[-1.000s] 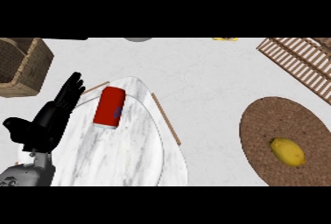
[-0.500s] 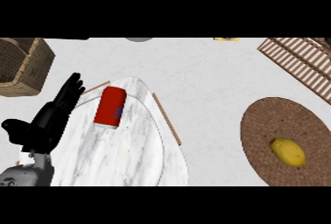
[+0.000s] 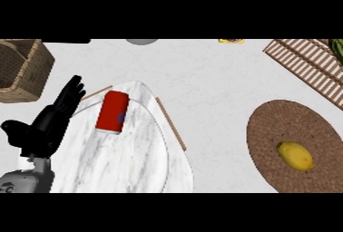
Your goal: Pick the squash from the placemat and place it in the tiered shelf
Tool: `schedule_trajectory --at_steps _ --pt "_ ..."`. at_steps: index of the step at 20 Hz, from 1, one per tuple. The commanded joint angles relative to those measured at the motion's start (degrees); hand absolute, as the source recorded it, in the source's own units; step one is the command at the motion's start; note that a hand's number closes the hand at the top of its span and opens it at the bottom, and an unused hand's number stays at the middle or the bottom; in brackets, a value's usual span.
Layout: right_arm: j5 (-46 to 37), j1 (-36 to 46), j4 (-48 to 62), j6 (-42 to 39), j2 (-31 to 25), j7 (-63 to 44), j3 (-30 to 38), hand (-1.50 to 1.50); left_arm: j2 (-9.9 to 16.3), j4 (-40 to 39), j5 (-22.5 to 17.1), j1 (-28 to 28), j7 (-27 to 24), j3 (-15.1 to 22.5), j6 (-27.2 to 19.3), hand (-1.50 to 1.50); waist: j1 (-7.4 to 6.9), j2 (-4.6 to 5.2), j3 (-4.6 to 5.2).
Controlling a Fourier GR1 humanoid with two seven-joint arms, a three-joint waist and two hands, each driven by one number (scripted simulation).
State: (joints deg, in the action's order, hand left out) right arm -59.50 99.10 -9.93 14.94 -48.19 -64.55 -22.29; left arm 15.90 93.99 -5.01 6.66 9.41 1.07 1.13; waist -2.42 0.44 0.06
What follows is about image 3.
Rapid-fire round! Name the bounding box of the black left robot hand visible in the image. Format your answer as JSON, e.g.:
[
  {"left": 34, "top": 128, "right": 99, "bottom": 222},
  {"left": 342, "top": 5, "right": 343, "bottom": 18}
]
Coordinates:
[{"left": 0, "top": 74, "right": 88, "bottom": 160}]

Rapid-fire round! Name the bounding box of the white marble tiered shelf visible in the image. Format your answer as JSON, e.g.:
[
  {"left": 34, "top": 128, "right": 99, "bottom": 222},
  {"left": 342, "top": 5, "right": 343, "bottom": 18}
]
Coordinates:
[{"left": 51, "top": 80, "right": 196, "bottom": 194}]

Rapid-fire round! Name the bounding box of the brown round woven placemat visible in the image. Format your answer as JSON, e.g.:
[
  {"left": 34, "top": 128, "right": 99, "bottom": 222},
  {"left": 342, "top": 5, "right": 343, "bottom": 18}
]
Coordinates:
[{"left": 246, "top": 99, "right": 343, "bottom": 194}]

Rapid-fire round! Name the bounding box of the yellow squash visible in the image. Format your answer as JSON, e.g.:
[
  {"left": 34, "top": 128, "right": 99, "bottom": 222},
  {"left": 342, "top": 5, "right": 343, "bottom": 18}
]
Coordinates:
[{"left": 275, "top": 141, "right": 315, "bottom": 172}]

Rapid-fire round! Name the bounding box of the red can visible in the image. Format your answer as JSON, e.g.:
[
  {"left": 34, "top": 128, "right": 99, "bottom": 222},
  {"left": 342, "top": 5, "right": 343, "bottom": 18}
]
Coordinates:
[{"left": 95, "top": 90, "right": 132, "bottom": 135}]

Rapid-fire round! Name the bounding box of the brown wicker basket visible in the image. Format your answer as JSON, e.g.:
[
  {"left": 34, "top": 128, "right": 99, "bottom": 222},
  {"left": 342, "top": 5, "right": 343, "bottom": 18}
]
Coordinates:
[{"left": 0, "top": 39, "right": 57, "bottom": 104}]

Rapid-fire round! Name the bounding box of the black appliance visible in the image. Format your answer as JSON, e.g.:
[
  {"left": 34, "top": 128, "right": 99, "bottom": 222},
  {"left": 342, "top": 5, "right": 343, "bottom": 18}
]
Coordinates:
[{"left": 40, "top": 39, "right": 94, "bottom": 44}]

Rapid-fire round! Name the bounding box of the grey round object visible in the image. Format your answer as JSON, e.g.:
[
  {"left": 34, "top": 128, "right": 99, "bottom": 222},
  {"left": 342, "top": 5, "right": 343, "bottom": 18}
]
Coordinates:
[{"left": 125, "top": 39, "right": 160, "bottom": 46}]

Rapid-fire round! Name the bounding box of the wooden slatted rack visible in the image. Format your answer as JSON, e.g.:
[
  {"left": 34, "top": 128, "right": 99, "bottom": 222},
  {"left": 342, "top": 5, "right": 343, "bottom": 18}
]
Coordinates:
[{"left": 262, "top": 39, "right": 343, "bottom": 111}]

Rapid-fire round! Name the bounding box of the green vegetable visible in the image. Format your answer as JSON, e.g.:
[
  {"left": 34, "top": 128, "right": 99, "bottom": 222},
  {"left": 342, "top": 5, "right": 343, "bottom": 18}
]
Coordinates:
[{"left": 329, "top": 39, "right": 343, "bottom": 66}]

